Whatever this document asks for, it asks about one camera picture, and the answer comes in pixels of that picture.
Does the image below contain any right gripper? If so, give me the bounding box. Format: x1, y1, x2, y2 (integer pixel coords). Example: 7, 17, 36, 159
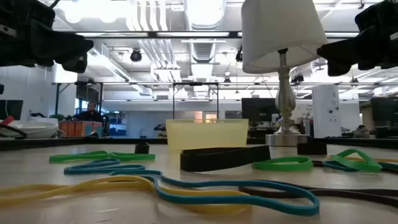
317, 0, 398, 77

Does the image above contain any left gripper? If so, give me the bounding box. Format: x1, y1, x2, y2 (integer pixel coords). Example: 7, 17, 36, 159
0, 0, 95, 74

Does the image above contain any small black block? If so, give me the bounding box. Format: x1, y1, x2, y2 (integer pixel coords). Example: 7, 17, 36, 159
297, 141, 328, 156

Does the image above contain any green rubber band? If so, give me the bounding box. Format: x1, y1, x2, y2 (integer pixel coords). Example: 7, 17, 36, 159
251, 156, 314, 172
330, 148, 383, 173
108, 151, 156, 162
49, 151, 110, 164

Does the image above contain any thin black rubber band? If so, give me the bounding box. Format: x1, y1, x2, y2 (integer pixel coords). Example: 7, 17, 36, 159
312, 159, 398, 175
238, 185, 398, 207

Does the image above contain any long blue rubber band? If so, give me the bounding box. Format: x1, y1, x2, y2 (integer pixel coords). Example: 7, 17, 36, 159
109, 169, 320, 217

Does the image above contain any wide black rubber band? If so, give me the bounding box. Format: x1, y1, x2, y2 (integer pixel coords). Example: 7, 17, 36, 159
180, 145, 272, 173

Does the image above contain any long yellow rubber band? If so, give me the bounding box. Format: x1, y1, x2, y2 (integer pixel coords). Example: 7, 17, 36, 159
0, 175, 251, 215

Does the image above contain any yellow translucent plastic bin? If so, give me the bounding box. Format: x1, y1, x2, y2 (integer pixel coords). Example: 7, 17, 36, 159
165, 118, 249, 153

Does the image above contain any person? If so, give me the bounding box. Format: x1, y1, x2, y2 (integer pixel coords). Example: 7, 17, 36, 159
353, 124, 371, 139
73, 101, 105, 123

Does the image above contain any white cabinet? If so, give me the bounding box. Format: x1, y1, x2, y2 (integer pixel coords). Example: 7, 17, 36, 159
312, 84, 342, 139

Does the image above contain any black monitor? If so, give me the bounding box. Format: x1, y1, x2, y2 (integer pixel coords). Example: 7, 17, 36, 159
369, 96, 398, 127
0, 99, 24, 121
241, 98, 280, 123

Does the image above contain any silver lamp with white shade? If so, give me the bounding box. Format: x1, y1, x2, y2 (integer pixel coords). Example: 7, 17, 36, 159
241, 0, 329, 147

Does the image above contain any orange box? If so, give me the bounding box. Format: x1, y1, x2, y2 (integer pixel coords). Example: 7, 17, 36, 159
58, 120, 103, 138

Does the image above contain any white bowl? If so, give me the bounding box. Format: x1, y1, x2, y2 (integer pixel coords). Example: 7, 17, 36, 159
0, 120, 60, 139

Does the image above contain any black metal stand frame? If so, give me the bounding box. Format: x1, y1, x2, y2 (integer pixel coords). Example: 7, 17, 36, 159
54, 81, 104, 123

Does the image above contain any black cable on bowl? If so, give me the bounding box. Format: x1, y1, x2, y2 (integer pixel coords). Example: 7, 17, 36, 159
0, 123, 29, 140

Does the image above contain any black aluminium table frame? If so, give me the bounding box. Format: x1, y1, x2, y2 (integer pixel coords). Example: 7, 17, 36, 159
0, 136, 398, 152

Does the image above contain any silver ceiling duct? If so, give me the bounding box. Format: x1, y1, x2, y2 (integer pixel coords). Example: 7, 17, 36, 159
183, 0, 227, 31

